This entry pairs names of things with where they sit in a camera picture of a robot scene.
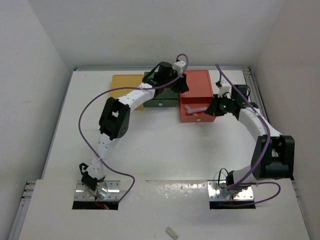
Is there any small white eraser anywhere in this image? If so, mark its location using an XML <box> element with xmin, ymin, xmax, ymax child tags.
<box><xmin>165</xmin><ymin>226</ymin><xmax>179</xmax><ymax>240</ymax></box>

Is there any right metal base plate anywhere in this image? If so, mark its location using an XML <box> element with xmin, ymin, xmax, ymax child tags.
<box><xmin>207</xmin><ymin>180</ymin><xmax>254</xmax><ymax>202</ymax></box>

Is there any purple cable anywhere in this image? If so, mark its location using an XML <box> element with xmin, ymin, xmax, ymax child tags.
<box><xmin>215</xmin><ymin>63</ymin><xmax>281</xmax><ymax>206</ymax></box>
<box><xmin>78</xmin><ymin>53</ymin><xmax>190</xmax><ymax>205</ymax></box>

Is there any green drawer box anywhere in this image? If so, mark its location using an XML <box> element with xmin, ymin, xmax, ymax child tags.
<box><xmin>143</xmin><ymin>87</ymin><xmax>179</xmax><ymax>108</ymax></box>

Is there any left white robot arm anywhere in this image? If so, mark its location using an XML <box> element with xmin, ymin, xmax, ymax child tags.
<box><xmin>79</xmin><ymin>59</ymin><xmax>189</xmax><ymax>193</ymax></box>

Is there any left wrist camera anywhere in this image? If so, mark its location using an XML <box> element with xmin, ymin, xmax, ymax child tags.
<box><xmin>172</xmin><ymin>60</ymin><xmax>187</xmax><ymax>75</ymax></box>

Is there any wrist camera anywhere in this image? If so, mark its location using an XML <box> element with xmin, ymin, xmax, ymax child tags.
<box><xmin>215</xmin><ymin>80</ymin><xmax>232</xmax><ymax>98</ymax></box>
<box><xmin>172</xmin><ymin>60</ymin><xmax>187</xmax><ymax>75</ymax></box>

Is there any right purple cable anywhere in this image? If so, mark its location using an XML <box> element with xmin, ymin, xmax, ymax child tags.
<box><xmin>215</xmin><ymin>63</ymin><xmax>281</xmax><ymax>206</ymax></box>

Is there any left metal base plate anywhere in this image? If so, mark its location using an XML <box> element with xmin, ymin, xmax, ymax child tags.
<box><xmin>73</xmin><ymin>180</ymin><xmax>120</xmax><ymax>202</ymax></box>

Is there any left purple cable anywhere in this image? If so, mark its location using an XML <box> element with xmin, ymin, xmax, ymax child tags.
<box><xmin>78</xmin><ymin>53</ymin><xmax>190</xmax><ymax>205</ymax></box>

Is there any lilac glue stick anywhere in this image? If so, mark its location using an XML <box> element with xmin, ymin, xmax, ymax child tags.
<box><xmin>184</xmin><ymin>105</ymin><xmax>207</xmax><ymax>115</ymax></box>

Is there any metal base plate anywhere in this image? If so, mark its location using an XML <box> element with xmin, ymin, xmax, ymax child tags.
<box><xmin>207</xmin><ymin>180</ymin><xmax>254</xmax><ymax>202</ymax></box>
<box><xmin>73</xmin><ymin>180</ymin><xmax>120</xmax><ymax>202</ymax></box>

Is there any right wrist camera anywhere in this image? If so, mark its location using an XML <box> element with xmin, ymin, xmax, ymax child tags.
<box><xmin>215</xmin><ymin>80</ymin><xmax>232</xmax><ymax>98</ymax></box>

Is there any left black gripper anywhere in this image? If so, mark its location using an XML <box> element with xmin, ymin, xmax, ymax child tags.
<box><xmin>162</xmin><ymin>69</ymin><xmax>189</xmax><ymax>94</ymax></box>

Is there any yellow drawer box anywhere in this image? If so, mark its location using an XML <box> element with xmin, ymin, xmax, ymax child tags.
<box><xmin>109</xmin><ymin>74</ymin><xmax>144</xmax><ymax>99</ymax></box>

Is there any red drawer box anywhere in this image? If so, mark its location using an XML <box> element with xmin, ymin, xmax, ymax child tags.
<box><xmin>179</xmin><ymin>70</ymin><xmax>216</xmax><ymax>123</ymax></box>

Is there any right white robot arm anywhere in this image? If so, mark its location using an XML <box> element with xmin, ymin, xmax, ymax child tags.
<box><xmin>205</xmin><ymin>83</ymin><xmax>295</xmax><ymax>190</ymax></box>

